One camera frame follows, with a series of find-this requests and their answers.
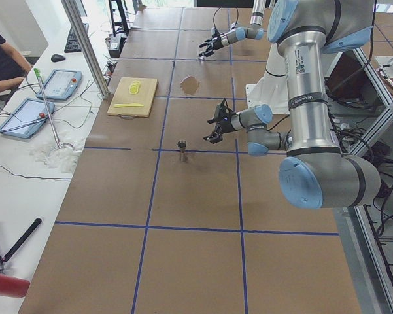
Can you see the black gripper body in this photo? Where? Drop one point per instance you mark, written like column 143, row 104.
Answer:
column 218, row 41
column 225, row 126

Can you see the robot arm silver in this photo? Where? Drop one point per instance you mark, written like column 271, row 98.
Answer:
column 315, row 173
column 237, row 31

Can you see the spilled liquid puddle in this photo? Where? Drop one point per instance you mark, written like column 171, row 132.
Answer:
column 190, row 85

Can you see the bamboo cutting board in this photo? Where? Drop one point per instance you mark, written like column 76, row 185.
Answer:
column 145, row 96

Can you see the lemon slice front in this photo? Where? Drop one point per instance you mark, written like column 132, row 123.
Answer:
column 133, row 90

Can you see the yellow plastic knife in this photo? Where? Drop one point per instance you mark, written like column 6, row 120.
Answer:
column 123, row 105

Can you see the black keyboard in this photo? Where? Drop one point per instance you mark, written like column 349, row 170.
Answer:
column 72, row 43

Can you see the teach pendant far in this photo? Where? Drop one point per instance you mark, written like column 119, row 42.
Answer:
column 61, row 84

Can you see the teach pendant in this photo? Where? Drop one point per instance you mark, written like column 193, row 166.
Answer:
column 27, row 119
column 61, row 84

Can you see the black computer mouse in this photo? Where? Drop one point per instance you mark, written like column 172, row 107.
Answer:
column 57, row 58

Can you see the white crumpled tissue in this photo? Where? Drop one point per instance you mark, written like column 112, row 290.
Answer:
column 65, row 159

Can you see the teach pendant near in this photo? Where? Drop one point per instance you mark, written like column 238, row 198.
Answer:
column 27, row 119

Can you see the person in black shirt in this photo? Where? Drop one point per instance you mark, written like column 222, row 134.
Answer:
column 13, row 66

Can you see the red bottle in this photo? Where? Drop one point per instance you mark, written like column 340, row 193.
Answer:
column 13, row 287

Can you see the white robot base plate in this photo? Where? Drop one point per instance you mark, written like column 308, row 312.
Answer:
column 271, row 89

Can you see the aluminium frame post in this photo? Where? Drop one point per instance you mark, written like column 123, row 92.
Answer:
column 76, row 23

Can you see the green handled reacher tool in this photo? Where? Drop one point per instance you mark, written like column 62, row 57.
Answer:
column 59, row 144

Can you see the black handled tool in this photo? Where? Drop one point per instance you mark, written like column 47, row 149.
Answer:
column 22, row 239

